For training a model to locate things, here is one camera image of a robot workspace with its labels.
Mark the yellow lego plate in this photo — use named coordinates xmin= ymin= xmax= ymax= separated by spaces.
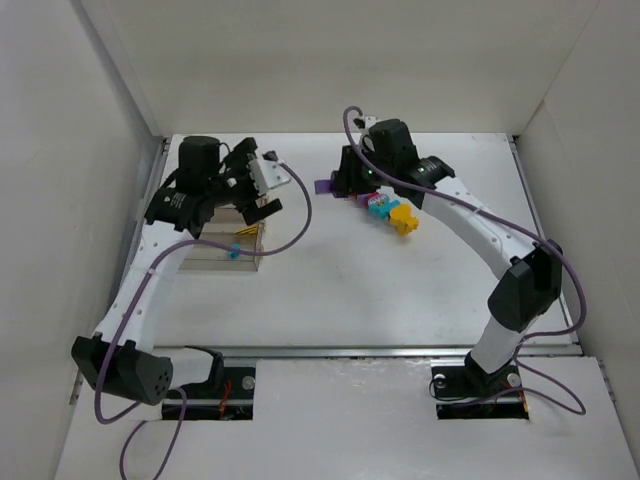
xmin=235 ymin=225 xmax=259 ymax=236

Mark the purple lego plate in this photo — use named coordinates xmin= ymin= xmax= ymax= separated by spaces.
xmin=314 ymin=179 xmax=344 ymax=198

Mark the teal lego brick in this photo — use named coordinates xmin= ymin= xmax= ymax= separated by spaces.
xmin=228 ymin=244 xmax=240 ymax=259

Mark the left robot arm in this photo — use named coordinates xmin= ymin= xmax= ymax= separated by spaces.
xmin=71 ymin=135 xmax=291 ymax=405

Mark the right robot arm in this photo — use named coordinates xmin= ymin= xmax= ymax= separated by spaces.
xmin=331 ymin=114 xmax=562 ymax=396

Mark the purple flower lego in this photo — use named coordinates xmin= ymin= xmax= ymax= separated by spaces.
xmin=355 ymin=194 xmax=370 ymax=208

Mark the teal frog lego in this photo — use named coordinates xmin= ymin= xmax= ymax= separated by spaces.
xmin=367 ymin=192 xmax=390 ymax=219

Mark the teal base lego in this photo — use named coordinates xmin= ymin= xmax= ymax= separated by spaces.
xmin=381 ymin=200 xmax=402 ymax=220

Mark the yellow lego figure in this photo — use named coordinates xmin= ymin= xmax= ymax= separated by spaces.
xmin=388 ymin=204 xmax=419 ymax=236

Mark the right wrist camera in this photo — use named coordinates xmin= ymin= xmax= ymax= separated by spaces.
xmin=352 ymin=114 xmax=380 ymax=152

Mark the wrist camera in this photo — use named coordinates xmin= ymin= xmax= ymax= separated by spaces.
xmin=352 ymin=114 xmax=380 ymax=152
xmin=248 ymin=151 xmax=292 ymax=195

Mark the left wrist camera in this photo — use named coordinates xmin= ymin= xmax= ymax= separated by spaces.
xmin=248 ymin=151 xmax=292 ymax=195

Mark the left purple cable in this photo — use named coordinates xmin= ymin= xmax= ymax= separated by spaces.
xmin=93 ymin=162 xmax=314 ymax=480

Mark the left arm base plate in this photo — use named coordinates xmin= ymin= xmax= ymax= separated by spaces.
xmin=184 ymin=360 xmax=256 ymax=421

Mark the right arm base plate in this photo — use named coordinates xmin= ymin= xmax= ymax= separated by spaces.
xmin=428 ymin=364 xmax=529 ymax=420

